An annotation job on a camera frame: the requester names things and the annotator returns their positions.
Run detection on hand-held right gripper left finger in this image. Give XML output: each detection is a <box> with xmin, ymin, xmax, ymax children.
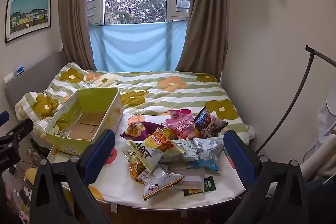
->
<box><xmin>30</xmin><ymin>130</ymin><xmax>116</xmax><ymax>224</ymax></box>

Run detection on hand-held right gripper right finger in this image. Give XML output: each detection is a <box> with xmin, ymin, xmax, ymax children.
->
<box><xmin>223</xmin><ymin>130</ymin><xmax>306</xmax><ymax>224</ymax></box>

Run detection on white printed snack packet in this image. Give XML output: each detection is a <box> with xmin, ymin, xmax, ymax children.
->
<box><xmin>167</xmin><ymin>139</ymin><xmax>199</xmax><ymax>165</ymax></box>
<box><xmin>194</xmin><ymin>137</ymin><xmax>225</xmax><ymax>162</ymax></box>

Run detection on light blue snack packet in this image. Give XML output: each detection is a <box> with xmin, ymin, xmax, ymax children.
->
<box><xmin>186</xmin><ymin>158</ymin><xmax>221</xmax><ymax>175</ymax></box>

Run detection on orange snack packet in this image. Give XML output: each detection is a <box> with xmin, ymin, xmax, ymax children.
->
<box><xmin>123</xmin><ymin>149</ymin><xmax>147</xmax><ymax>185</ymax></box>

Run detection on black cartoon snack packet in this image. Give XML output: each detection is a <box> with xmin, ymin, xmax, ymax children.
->
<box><xmin>202</xmin><ymin>115</ymin><xmax>229</xmax><ymax>139</ymax></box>

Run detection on dark green snack packet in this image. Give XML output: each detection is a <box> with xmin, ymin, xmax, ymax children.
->
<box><xmin>183</xmin><ymin>176</ymin><xmax>217</xmax><ymax>197</ymax></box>

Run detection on purple snack packet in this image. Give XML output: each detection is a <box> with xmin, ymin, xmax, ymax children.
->
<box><xmin>120</xmin><ymin>114</ymin><xmax>164</xmax><ymax>141</ymax></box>

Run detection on white black-lettered snack packet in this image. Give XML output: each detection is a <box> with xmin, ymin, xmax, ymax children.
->
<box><xmin>126</xmin><ymin>140</ymin><xmax>165</xmax><ymax>173</ymax></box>

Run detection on dark blue snack packet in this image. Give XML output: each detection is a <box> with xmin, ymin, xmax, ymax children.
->
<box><xmin>194</xmin><ymin>106</ymin><xmax>214</xmax><ymax>132</ymax></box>

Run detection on green-lined cardboard box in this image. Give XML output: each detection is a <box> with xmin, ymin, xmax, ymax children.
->
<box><xmin>43</xmin><ymin>87</ymin><xmax>124</xmax><ymax>156</ymax></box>

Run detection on pink striped snack packet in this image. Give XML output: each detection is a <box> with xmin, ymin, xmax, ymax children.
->
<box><xmin>164</xmin><ymin>114</ymin><xmax>203</xmax><ymax>140</ymax></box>

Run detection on grey gold-edged snack packet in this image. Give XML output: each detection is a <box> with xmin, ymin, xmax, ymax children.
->
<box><xmin>136</xmin><ymin>164</ymin><xmax>185</xmax><ymax>201</ymax></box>

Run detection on yellow snack packet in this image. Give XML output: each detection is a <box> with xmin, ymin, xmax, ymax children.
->
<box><xmin>146</xmin><ymin>128</ymin><xmax>186</xmax><ymax>159</ymax></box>

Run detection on yellow stool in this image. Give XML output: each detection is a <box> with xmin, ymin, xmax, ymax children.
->
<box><xmin>25</xmin><ymin>168</ymin><xmax>39</xmax><ymax>186</ymax></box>

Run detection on white fruit-print tablecloth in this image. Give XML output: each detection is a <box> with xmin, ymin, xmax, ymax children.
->
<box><xmin>47</xmin><ymin>114</ymin><xmax>256</xmax><ymax>210</ymax></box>

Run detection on grey headboard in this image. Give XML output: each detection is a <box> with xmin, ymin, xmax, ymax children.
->
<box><xmin>4</xmin><ymin>52</ymin><xmax>67</xmax><ymax>120</ymax></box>

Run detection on white garment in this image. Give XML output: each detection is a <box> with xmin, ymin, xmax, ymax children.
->
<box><xmin>299</xmin><ymin>105</ymin><xmax>336</xmax><ymax>183</ymax></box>

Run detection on dark blue trousers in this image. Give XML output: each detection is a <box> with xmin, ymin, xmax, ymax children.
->
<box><xmin>304</xmin><ymin>178</ymin><xmax>336</xmax><ymax>224</ymax></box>

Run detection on green striped floral quilt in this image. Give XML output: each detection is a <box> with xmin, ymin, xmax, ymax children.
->
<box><xmin>14</xmin><ymin>63</ymin><xmax>250</xmax><ymax>141</ymax></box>

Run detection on framed houses picture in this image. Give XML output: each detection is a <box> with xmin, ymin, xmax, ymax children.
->
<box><xmin>5</xmin><ymin>0</ymin><xmax>52</xmax><ymax>44</ymax></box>

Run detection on white round object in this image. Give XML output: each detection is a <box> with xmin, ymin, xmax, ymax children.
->
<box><xmin>325</xmin><ymin>82</ymin><xmax>336</xmax><ymax>120</ymax></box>

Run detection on light blue cloth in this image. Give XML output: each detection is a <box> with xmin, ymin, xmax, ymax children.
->
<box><xmin>89</xmin><ymin>21</ymin><xmax>188</xmax><ymax>73</ymax></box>

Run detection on brown curtain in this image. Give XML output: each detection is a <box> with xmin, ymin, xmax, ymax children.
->
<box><xmin>58</xmin><ymin>0</ymin><xmax>96</xmax><ymax>71</ymax></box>
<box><xmin>175</xmin><ymin>0</ymin><xmax>229</xmax><ymax>83</ymax></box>

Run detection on black cable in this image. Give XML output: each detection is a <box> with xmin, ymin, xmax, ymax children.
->
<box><xmin>256</xmin><ymin>45</ymin><xmax>336</xmax><ymax>154</ymax></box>

